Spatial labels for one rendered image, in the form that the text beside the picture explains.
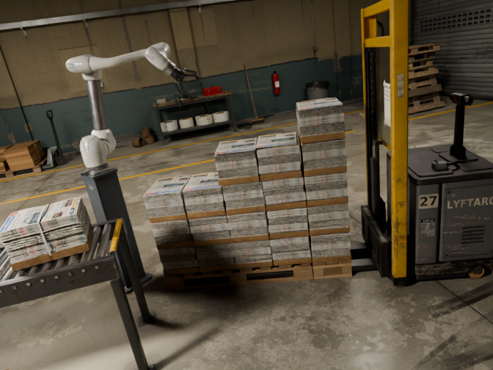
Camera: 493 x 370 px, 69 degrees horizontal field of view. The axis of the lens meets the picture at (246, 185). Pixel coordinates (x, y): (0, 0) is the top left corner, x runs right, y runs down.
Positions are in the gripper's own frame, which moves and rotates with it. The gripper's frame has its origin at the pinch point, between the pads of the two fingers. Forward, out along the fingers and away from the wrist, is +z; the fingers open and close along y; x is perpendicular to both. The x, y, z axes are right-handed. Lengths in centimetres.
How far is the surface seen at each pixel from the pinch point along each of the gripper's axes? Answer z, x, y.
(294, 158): 70, 52, -18
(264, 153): 53, 48, -7
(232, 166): 44, 45, 15
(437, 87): 465, -440, -222
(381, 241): 145, 86, -19
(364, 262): 165, 73, 5
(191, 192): 36, 44, 50
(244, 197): 65, 51, 27
